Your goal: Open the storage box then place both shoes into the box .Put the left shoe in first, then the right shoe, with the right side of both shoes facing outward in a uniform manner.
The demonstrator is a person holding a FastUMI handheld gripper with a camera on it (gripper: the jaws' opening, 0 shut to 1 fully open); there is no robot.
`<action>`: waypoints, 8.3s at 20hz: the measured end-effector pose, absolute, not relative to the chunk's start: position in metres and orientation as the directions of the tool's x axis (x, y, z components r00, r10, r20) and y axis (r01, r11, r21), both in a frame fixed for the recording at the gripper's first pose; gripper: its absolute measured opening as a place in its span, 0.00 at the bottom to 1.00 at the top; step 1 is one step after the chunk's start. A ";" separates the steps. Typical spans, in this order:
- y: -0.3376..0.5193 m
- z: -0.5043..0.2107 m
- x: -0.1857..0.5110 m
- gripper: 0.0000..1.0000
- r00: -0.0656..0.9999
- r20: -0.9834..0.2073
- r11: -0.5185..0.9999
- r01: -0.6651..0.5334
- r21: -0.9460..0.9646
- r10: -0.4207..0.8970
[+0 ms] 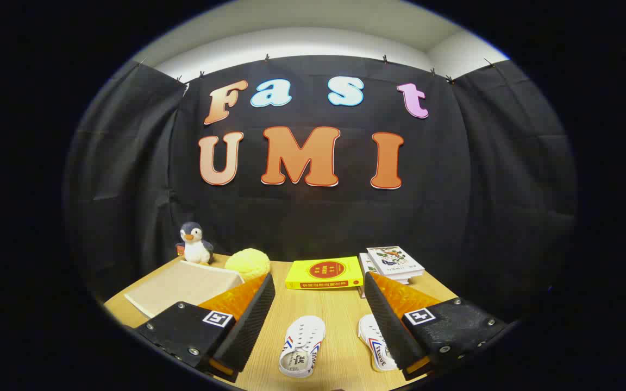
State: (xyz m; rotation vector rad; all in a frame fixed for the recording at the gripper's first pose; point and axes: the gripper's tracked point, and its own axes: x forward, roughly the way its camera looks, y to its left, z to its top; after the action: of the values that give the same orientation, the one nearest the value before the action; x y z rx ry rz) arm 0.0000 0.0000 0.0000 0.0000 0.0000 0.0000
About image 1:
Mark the yellow round plush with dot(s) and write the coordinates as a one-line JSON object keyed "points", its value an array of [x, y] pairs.
{"points": [[248, 263]]}

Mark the yellow book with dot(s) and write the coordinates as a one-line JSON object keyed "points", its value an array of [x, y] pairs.
{"points": [[324, 270]]}

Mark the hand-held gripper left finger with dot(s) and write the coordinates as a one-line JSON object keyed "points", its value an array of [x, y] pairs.
{"points": [[250, 326]]}

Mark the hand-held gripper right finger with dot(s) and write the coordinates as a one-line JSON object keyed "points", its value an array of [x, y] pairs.
{"points": [[386, 320]]}

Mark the beige fabric storage box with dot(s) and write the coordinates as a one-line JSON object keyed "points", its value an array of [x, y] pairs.
{"points": [[182, 285]]}

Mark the penguin plush toy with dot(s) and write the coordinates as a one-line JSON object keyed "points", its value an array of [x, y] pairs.
{"points": [[196, 250]]}

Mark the white book floral cover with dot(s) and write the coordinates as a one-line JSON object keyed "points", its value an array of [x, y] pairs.
{"points": [[394, 259]]}

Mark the white canvas shoe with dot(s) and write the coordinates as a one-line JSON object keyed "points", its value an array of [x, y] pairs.
{"points": [[370, 336], [305, 334]]}

